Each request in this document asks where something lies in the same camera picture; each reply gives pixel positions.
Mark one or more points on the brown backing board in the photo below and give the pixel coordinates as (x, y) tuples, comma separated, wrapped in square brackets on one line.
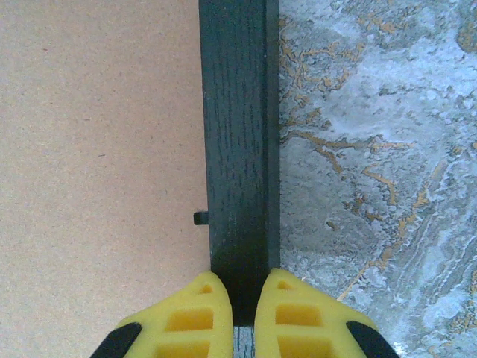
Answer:
[(93, 149)]

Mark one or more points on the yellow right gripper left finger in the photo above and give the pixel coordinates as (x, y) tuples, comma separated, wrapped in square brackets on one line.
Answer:
[(186, 335)]

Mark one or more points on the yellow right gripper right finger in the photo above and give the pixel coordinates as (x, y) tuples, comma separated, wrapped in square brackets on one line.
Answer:
[(298, 335)]

